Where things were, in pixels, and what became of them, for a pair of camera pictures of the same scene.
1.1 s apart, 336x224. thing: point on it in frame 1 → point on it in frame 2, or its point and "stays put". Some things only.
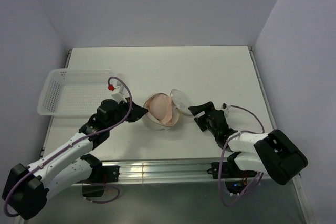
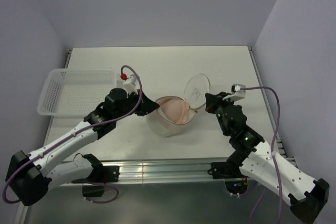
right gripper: [207, 107] → [213, 100]
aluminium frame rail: [191, 170] stays put
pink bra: [159, 106] → [176, 110]
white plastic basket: [75, 92] stays put
